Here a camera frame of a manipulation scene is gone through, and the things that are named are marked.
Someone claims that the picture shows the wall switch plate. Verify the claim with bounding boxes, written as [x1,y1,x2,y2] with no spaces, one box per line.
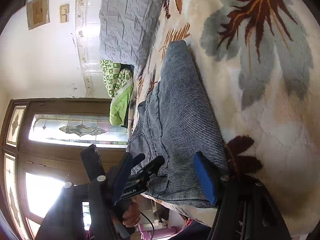
[60,4,69,23]

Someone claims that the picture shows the leaf-patterned fleece bed blanket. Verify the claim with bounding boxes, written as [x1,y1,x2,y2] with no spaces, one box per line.
[131,0,319,236]

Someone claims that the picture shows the wooden wall panel box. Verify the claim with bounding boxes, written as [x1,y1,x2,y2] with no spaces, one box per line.
[27,0,50,30]

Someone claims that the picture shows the black cable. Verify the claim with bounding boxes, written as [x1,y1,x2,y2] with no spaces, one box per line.
[139,212,157,240]

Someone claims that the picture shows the green patterned folded quilt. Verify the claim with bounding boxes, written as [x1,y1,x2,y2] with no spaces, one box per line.
[99,58,133,128]

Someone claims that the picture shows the wooden stained-glass door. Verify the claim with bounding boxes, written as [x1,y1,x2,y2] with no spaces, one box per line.
[0,98,130,240]

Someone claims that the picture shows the grey quilted pillow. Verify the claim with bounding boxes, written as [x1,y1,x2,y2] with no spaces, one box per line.
[99,0,163,68]

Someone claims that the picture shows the person's left hand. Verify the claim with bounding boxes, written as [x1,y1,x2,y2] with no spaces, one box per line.
[117,200,141,228]

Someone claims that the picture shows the grey denim jeans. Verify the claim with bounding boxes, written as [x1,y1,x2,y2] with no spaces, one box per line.
[127,40,229,208]

